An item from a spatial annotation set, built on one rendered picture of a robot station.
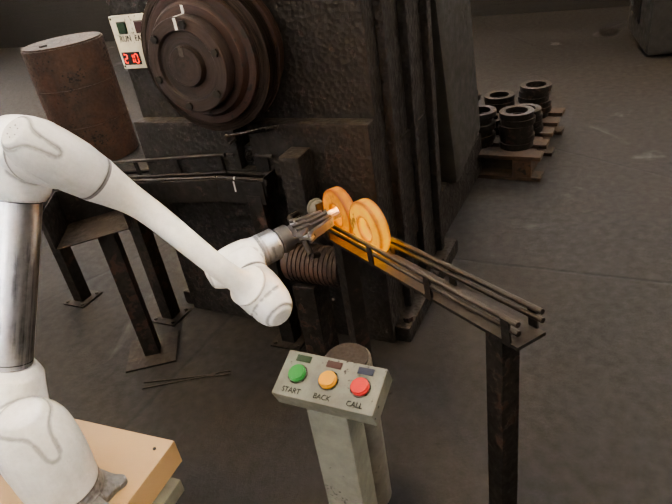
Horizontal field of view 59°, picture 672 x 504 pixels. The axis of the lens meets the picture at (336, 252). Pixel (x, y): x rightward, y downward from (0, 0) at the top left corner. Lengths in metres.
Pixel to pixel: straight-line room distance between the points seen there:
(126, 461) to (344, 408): 0.57
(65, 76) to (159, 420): 3.06
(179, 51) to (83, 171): 0.72
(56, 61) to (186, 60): 2.92
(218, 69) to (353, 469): 1.15
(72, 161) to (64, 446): 0.57
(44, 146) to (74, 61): 3.52
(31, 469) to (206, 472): 0.78
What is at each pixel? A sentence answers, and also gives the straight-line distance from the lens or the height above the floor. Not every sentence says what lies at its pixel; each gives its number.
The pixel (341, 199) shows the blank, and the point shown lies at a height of 0.77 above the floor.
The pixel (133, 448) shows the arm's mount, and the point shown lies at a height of 0.42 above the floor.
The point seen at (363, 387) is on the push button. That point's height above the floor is 0.61.
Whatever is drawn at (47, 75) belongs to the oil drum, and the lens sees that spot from 4.81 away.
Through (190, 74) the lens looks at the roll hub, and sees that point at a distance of 1.89.
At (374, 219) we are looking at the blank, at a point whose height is 0.77.
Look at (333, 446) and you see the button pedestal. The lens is 1.40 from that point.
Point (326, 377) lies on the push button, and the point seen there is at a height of 0.61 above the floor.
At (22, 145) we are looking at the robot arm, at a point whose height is 1.18.
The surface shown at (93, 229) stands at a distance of 2.29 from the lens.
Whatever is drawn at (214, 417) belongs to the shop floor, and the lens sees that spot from 2.19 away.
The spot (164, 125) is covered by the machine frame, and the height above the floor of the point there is 0.86.
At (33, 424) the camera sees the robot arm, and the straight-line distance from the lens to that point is 1.35.
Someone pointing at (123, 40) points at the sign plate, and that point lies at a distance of 2.34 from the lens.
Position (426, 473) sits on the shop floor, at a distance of 1.88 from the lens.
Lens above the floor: 1.48
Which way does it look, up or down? 30 degrees down
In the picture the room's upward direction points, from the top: 10 degrees counter-clockwise
